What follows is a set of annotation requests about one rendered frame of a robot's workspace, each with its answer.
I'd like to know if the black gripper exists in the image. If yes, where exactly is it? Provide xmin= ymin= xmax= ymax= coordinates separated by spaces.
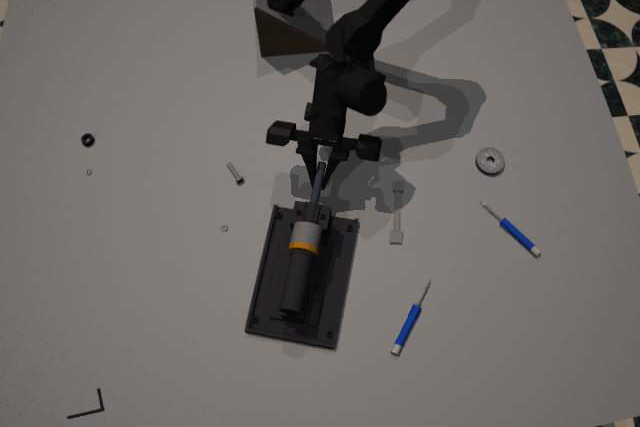
xmin=266 ymin=98 xmax=382 ymax=190

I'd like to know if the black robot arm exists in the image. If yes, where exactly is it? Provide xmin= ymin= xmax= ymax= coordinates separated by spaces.
xmin=267 ymin=0 xmax=409 ymax=116

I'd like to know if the blue screwdriver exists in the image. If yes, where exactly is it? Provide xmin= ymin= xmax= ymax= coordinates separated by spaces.
xmin=486 ymin=206 xmax=541 ymax=257
xmin=390 ymin=285 xmax=429 ymax=355

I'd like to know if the dark grey bolt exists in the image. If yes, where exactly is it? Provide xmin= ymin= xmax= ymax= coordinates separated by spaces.
xmin=227 ymin=162 xmax=244 ymax=184

